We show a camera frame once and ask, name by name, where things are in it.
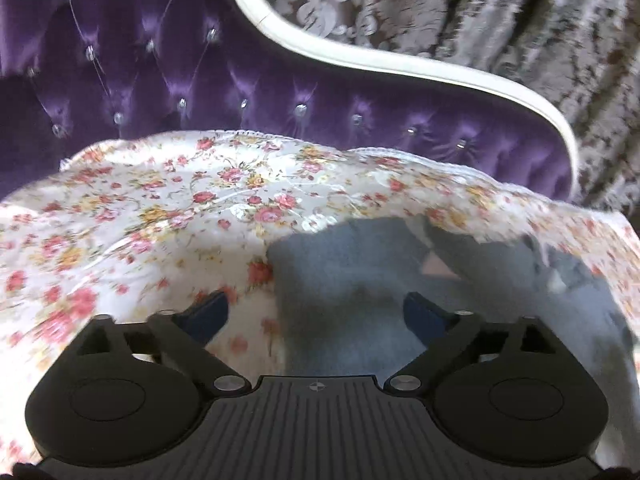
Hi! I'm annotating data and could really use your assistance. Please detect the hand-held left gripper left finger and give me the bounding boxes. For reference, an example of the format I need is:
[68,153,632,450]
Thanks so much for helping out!
[69,290,252,395]

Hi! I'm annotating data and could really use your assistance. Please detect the purple tufted sofa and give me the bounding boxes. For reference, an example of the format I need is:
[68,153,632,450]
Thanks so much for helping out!
[0,0,581,202]

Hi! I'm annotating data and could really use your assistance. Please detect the brown damask curtain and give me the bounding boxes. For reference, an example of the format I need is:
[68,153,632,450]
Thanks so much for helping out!
[250,0,640,222]

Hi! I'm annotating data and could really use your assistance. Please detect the grey argyle sweater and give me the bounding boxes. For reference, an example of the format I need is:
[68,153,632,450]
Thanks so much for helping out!
[267,217,637,380]

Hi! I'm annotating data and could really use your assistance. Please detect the floral blanket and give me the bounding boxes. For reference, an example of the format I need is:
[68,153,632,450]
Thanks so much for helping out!
[0,129,640,467]

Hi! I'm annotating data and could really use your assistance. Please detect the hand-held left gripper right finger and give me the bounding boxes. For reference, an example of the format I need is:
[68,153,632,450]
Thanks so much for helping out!
[383,290,569,394]

